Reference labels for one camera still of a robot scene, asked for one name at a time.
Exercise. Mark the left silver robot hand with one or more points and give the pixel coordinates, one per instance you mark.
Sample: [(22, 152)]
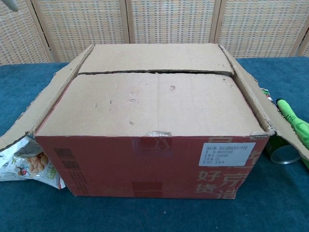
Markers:
[(13, 4)]

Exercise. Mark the red cardboard box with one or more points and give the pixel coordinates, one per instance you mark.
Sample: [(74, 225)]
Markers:
[(144, 164)]

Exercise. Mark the woven wooden folding screen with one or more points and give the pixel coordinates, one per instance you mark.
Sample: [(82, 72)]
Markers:
[(169, 17)]

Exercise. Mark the white snack bag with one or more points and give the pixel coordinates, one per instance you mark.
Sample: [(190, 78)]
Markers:
[(21, 166)]

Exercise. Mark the green chips can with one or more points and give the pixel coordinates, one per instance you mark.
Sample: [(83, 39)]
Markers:
[(285, 154)]

